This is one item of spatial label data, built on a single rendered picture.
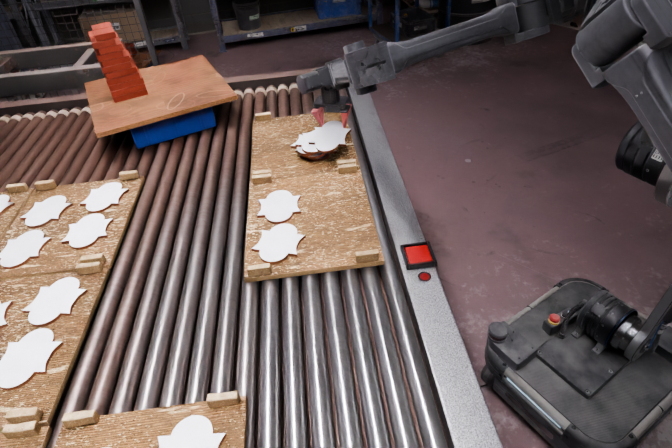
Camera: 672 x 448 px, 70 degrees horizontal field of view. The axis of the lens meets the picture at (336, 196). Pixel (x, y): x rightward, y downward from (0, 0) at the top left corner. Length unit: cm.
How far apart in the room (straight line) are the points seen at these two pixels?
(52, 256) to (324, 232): 74
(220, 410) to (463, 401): 46
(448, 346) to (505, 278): 145
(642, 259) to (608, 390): 103
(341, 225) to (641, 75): 85
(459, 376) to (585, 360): 98
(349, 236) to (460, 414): 52
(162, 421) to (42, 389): 28
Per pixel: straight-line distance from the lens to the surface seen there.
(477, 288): 242
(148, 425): 105
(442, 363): 105
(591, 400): 191
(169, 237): 143
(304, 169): 153
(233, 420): 99
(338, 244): 124
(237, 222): 140
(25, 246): 157
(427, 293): 116
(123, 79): 197
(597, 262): 271
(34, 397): 120
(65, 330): 128
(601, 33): 69
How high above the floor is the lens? 179
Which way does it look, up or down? 37 degrees down
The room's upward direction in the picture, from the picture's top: 5 degrees counter-clockwise
